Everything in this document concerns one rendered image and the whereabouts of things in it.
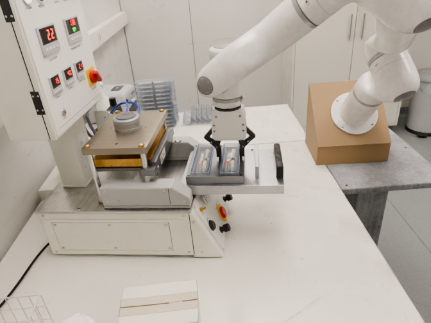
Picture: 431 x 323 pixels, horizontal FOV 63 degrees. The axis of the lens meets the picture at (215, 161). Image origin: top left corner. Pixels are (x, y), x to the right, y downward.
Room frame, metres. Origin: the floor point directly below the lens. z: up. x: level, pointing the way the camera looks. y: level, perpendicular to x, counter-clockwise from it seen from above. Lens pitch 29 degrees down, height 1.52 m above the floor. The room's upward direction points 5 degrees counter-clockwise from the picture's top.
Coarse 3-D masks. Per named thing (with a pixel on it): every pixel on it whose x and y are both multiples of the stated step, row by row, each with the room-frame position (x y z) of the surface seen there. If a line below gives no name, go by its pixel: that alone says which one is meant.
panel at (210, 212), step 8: (200, 200) 0.87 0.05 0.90; (216, 200) 0.97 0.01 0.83; (200, 208) 0.83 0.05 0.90; (208, 208) 0.88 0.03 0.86; (216, 208) 0.93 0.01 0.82; (200, 216) 0.81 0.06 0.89; (208, 216) 0.85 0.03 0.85; (216, 216) 0.90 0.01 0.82; (208, 224) 0.82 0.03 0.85; (216, 224) 0.86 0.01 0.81; (216, 232) 0.83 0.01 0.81; (224, 232) 0.88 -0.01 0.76; (216, 240) 0.80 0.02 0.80; (224, 240) 0.84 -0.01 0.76
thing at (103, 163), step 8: (160, 136) 1.01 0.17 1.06; (152, 144) 0.96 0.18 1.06; (152, 152) 0.91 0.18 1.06; (96, 160) 0.89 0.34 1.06; (104, 160) 0.88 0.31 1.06; (112, 160) 0.88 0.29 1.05; (120, 160) 0.88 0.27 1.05; (128, 160) 0.88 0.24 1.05; (136, 160) 0.87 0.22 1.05; (96, 168) 0.89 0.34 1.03; (104, 168) 0.89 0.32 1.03; (112, 168) 0.88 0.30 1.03; (120, 168) 0.88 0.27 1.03; (128, 168) 0.88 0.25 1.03; (136, 168) 0.87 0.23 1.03
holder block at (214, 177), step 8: (192, 160) 0.95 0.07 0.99; (216, 160) 0.94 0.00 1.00; (240, 160) 0.93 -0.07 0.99; (216, 168) 0.89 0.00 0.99; (240, 168) 0.88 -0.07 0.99; (192, 176) 0.86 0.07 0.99; (200, 176) 0.85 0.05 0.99; (208, 176) 0.85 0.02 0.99; (216, 176) 0.85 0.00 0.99; (224, 176) 0.85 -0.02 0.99; (232, 176) 0.84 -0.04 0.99; (240, 176) 0.84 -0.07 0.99
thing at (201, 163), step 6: (198, 144) 1.04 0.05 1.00; (204, 144) 1.04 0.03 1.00; (210, 144) 1.03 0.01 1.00; (198, 150) 1.00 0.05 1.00; (204, 150) 1.00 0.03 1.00; (210, 150) 0.99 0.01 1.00; (198, 156) 0.96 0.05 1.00; (204, 156) 0.95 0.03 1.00; (210, 156) 0.95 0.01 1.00; (198, 162) 0.92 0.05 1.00; (204, 162) 0.92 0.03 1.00; (192, 168) 0.89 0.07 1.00; (198, 168) 0.89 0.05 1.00; (204, 168) 0.88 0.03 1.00
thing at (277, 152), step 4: (276, 144) 0.99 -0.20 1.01; (276, 148) 0.96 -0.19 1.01; (276, 152) 0.94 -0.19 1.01; (280, 152) 0.94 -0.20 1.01; (276, 156) 0.91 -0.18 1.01; (280, 156) 0.91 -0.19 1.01; (276, 160) 0.89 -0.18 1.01; (280, 160) 0.88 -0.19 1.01; (276, 164) 0.87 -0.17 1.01; (280, 164) 0.86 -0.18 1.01; (276, 168) 0.85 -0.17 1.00; (280, 168) 0.85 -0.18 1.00; (276, 172) 0.85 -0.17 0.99; (280, 172) 0.85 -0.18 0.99; (276, 176) 0.85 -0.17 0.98; (280, 176) 0.85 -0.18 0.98
